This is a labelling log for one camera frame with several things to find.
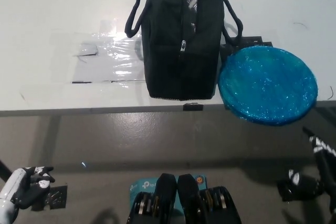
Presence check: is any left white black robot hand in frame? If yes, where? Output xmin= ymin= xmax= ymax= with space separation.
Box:
xmin=0 ymin=165 xmax=56 ymax=210

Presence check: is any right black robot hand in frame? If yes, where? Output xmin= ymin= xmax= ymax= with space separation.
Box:
xmin=278 ymin=126 xmax=336 ymax=201

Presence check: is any black slanted pole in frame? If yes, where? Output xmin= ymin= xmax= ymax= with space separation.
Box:
xmin=0 ymin=159 xmax=13 ymax=183

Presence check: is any teal tp-link box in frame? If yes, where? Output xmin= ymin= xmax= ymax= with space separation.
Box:
xmin=128 ymin=174 xmax=208 ymax=210

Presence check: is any grey paper patch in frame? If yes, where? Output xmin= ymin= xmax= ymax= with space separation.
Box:
xmin=72 ymin=41 xmax=99 ymax=57

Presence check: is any black square table marker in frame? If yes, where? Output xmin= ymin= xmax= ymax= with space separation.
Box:
xmin=219 ymin=36 xmax=274 ymax=59

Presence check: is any clear plastic film sheet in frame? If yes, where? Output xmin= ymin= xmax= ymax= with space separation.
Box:
xmin=49 ymin=18 xmax=148 ymax=84

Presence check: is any black fabric bag with handles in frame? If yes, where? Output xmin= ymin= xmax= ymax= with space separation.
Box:
xmin=125 ymin=0 xmax=244 ymax=102

